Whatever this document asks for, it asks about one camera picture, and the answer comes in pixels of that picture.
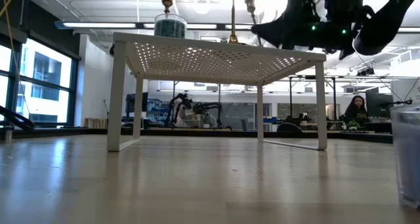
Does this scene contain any small grey metal post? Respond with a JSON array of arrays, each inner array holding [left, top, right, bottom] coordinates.
[[3, 125, 13, 145]]

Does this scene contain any black metal stand frame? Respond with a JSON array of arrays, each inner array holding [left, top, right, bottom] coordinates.
[[288, 74, 337, 133]]

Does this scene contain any black metal table frame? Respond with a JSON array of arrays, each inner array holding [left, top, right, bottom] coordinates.
[[11, 127, 394, 145]]

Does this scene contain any round white ceiling lamp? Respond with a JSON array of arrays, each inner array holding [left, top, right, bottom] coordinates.
[[192, 0, 211, 15]]

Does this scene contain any black computer monitor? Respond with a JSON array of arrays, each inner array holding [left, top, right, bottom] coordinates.
[[366, 87, 394, 119]]

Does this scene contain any small black track light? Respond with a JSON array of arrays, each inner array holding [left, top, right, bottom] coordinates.
[[356, 67, 376, 78]]

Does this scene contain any thin yellow hanging cable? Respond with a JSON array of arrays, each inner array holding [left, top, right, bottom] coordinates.
[[0, 0, 32, 120]]

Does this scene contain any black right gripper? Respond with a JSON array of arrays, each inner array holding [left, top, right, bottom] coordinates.
[[251, 0, 324, 51]]

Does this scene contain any white perforated metal shelf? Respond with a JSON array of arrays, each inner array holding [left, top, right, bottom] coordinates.
[[106, 32, 328, 152]]

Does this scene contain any dark background monitor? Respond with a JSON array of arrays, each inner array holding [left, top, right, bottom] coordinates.
[[125, 91, 149, 115]]

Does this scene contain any blue glass jar candle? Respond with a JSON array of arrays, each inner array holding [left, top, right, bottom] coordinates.
[[153, 12, 188, 39]]

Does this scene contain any person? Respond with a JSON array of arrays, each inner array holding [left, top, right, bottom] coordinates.
[[343, 95, 370, 129], [193, 102, 217, 129]]

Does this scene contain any thick black curved tube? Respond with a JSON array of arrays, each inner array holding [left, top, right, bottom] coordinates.
[[0, 104, 36, 131]]

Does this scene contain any wooden block stack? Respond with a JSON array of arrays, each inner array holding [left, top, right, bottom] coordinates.
[[83, 118, 109, 129]]

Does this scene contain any black office chair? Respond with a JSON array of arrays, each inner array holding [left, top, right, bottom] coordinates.
[[277, 122, 303, 133]]

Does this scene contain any long ceiling light strip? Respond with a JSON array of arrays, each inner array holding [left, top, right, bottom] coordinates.
[[54, 20, 420, 34]]

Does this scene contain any purple glass jar candle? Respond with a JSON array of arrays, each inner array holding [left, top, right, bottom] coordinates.
[[389, 104, 420, 209]]

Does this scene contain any large glass window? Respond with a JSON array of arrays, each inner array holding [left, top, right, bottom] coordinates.
[[0, 36, 81, 128]]

